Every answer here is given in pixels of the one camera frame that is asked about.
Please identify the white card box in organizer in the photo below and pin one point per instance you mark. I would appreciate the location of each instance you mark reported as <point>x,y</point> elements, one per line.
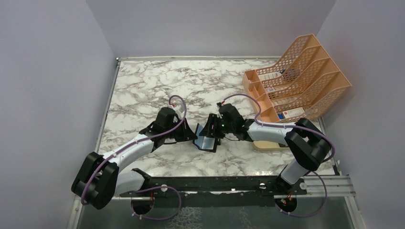
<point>291,113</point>

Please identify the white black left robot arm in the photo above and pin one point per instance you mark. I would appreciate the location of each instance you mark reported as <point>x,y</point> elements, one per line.
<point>100,177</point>

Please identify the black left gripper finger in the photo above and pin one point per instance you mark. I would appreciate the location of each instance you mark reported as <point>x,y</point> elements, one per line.
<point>188,135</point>
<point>185,126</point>

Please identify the black leather card holder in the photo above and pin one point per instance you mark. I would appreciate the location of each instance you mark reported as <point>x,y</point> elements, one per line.
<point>204,143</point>

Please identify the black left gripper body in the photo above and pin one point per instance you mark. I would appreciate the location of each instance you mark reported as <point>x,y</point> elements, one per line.
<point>177,133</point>

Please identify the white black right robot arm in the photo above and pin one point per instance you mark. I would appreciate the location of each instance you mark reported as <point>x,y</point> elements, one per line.
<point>307,144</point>

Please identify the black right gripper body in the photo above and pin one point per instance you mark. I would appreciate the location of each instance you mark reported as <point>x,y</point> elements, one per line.
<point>223,128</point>

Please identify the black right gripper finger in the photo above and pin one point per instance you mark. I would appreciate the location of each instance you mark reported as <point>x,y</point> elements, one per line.
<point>211,127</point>
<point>218,139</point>

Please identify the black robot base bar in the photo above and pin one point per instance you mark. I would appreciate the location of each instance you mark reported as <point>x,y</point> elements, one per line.
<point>206,192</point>

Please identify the orange mesh file organizer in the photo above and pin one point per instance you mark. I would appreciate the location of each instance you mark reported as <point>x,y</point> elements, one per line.
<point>305,76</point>

